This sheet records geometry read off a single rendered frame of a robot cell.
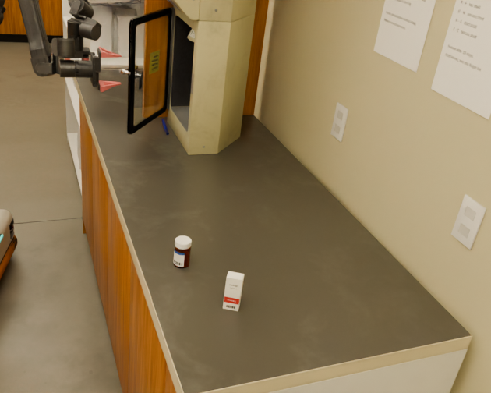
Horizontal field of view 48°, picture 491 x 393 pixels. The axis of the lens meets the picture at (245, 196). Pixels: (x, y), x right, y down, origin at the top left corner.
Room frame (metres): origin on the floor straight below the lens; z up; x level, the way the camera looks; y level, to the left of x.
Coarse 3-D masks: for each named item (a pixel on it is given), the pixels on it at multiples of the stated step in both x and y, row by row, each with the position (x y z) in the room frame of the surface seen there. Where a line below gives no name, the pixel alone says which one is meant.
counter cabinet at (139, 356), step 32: (96, 160) 2.06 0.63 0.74; (96, 192) 2.07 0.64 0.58; (96, 224) 2.08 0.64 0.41; (96, 256) 2.09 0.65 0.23; (128, 256) 1.40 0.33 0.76; (128, 288) 1.39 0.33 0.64; (128, 320) 1.38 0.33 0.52; (128, 352) 1.37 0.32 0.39; (160, 352) 1.01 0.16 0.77; (128, 384) 1.36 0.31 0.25; (160, 384) 0.99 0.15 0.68; (320, 384) 0.86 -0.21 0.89; (352, 384) 0.90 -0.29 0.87; (384, 384) 0.93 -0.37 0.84; (416, 384) 0.97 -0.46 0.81; (448, 384) 1.02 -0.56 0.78
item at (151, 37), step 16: (144, 32) 1.88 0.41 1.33; (160, 32) 1.99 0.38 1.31; (144, 48) 1.88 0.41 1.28; (160, 48) 2.00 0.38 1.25; (144, 64) 1.88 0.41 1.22; (160, 64) 2.01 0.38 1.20; (128, 80) 1.79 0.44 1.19; (144, 80) 1.89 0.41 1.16; (160, 80) 2.01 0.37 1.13; (128, 96) 1.79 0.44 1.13; (144, 96) 1.89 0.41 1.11; (160, 96) 2.02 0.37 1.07; (128, 112) 1.79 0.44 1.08; (144, 112) 1.90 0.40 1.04; (128, 128) 1.79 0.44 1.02
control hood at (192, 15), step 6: (174, 0) 1.77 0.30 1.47; (180, 0) 1.78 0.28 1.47; (186, 0) 1.79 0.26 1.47; (192, 0) 1.79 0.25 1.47; (198, 0) 1.80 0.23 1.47; (180, 6) 1.78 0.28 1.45; (186, 6) 1.79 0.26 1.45; (192, 6) 1.79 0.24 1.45; (198, 6) 1.80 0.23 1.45; (186, 12) 1.79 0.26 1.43; (192, 12) 1.80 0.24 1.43; (198, 12) 1.81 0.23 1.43; (192, 18) 1.80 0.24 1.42; (198, 18) 1.81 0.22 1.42
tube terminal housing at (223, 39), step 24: (216, 0) 1.83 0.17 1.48; (240, 0) 1.90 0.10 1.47; (192, 24) 1.87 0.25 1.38; (216, 24) 1.83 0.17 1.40; (240, 24) 1.92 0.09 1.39; (216, 48) 1.83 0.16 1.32; (240, 48) 1.95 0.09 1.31; (216, 72) 1.84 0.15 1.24; (240, 72) 1.97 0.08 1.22; (192, 96) 1.81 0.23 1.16; (216, 96) 1.84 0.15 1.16; (240, 96) 1.99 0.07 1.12; (168, 120) 2.07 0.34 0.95; (192, 120) 1.81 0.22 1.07; (216, 120) 1.84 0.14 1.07; (240, 120) 2.02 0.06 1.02; (192, 144) 1.81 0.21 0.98; (216, 144) 1.85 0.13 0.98
